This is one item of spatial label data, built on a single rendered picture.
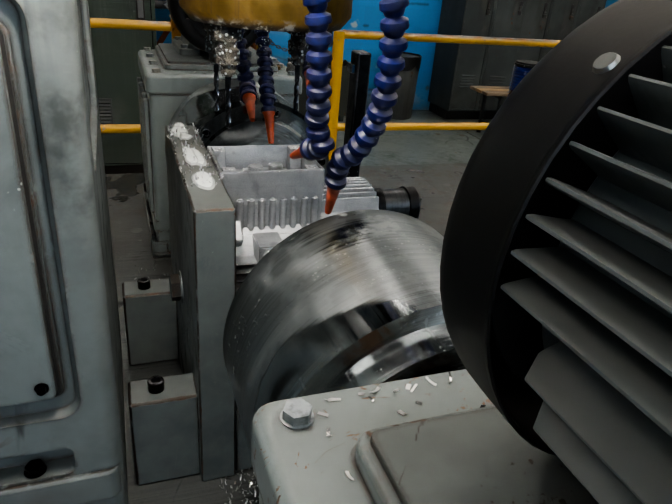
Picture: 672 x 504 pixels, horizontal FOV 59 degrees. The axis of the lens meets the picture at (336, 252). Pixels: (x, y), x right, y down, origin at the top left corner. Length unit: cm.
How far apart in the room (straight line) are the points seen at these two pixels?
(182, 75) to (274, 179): 49
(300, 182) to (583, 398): 53
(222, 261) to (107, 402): 17
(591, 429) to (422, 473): 10
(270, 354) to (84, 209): 20
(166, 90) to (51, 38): 64
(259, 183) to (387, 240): 24
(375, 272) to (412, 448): 18
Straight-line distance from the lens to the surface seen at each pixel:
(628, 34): 19
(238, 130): 91
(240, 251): 67
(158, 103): 112
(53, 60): 49
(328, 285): 43
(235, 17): 60
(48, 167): 51
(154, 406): 69
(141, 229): 136
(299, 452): 28
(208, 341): 63
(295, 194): 68
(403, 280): 41
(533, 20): 650
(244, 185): 66
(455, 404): 32
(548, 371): 19
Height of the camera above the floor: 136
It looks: 26 degrees down
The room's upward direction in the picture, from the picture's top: 5 degrees clockwise
